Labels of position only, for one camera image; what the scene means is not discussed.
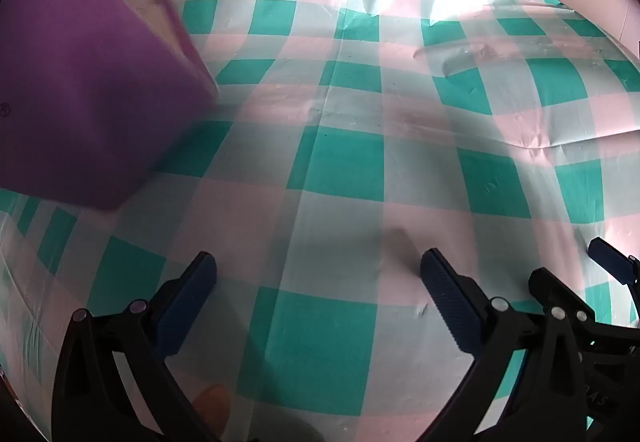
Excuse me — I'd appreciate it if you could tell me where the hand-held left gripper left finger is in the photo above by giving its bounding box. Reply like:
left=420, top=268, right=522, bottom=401
left=51, top=251, right=223, bottom=442

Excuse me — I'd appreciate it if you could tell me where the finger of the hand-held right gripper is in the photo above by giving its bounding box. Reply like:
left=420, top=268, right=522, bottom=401
left=529, top=268, right=598, bottom=327
left=588, top=237, right=640, bottom=293

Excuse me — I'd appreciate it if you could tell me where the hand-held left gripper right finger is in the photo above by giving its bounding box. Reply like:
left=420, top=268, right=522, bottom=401
left=421, top=248, right=587, bottom=442

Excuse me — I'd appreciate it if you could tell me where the purple cardboard box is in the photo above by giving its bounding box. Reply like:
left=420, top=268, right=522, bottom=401
left=0, top=0, right=221, bottom=211

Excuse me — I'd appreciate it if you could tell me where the teal pink checkered tablecloth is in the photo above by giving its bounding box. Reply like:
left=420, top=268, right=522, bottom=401
left=0, top=0, right=640, bottom=442

